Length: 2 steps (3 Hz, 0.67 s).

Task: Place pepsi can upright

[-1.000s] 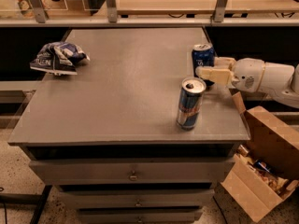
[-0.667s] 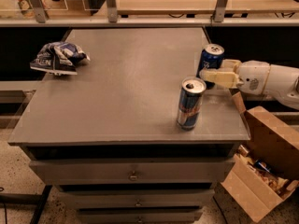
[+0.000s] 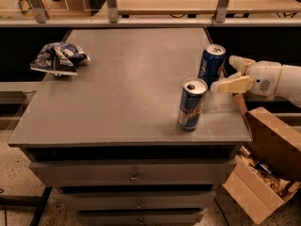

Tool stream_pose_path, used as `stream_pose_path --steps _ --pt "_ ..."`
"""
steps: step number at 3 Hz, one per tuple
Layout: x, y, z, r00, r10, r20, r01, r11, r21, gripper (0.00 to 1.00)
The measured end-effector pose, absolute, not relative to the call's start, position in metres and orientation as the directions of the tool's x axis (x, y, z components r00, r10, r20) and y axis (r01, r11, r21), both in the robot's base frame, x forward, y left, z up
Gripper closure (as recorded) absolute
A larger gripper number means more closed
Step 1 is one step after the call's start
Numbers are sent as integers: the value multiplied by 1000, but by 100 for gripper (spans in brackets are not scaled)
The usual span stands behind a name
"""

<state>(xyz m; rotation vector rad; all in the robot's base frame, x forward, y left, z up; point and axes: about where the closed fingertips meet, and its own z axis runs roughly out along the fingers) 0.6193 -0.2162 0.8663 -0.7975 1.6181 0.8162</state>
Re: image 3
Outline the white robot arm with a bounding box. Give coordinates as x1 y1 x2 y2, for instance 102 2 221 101
211 56 301 107

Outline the grey metal shelf post middle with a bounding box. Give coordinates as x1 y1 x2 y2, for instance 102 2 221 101
106 0 119 24

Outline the grey metal shelf post left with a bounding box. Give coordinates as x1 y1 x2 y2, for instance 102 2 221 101
30 0 47 24

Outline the grey drawer cabinet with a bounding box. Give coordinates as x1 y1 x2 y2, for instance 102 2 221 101
9 28 250 226

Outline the red bull can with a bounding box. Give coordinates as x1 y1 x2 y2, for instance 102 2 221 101
178 77 208 131

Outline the open cardboard box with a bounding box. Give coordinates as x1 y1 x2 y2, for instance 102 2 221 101
224 94 301 224

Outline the crumpled blue chip bag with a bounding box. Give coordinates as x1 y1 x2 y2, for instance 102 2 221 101
30 41 90 76

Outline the wooden back shelf board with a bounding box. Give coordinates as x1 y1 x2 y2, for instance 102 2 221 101
117 0 301 15

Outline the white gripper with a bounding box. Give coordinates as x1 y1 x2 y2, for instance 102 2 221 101
211 56 282 97

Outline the grey metal shelf post right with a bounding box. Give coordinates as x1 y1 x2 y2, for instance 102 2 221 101
214 0 230 23

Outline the blue pepsi can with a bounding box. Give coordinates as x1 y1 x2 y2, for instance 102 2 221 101
198 44 226 87

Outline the grey metal shelf post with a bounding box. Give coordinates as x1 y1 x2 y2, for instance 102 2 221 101
106 0 119 24
30 0 47 24
214 0 230 23

